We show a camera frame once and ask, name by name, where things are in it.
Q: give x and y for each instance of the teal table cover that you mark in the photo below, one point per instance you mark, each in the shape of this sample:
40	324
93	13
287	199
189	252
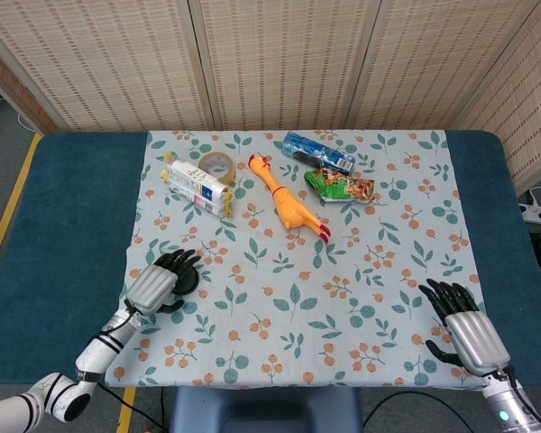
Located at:
72	203

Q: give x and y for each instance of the floral tablecloth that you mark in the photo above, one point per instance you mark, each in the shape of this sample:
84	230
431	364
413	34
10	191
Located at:
297	270

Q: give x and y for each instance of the yellow rubber chicken toy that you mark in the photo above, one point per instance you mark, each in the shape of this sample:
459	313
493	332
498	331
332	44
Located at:
288	207

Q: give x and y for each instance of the green snack bag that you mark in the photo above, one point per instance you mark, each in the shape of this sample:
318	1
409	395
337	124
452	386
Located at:
338	187

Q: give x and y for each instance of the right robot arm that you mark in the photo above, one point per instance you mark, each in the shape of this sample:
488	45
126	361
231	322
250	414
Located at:
502	406

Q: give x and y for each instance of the white yellow box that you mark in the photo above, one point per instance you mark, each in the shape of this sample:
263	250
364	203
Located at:
194	185

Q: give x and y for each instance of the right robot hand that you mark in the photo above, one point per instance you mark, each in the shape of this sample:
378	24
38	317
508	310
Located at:
475	338

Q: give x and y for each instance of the bamboo screen panel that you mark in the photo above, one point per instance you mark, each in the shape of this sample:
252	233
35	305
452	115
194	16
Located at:
433	63
284	63
103	63
9	85
527	99

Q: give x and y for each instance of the blue cookie package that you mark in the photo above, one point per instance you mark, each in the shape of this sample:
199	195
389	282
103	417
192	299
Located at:
315	151

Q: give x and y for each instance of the black round plate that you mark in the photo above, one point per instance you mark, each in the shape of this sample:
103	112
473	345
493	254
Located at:
197	283

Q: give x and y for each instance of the clear tape roll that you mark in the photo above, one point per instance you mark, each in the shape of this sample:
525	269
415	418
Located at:
230	174

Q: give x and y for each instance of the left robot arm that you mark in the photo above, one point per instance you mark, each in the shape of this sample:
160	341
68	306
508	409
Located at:
103	345

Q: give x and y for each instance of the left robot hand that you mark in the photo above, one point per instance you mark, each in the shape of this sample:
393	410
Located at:
151	288

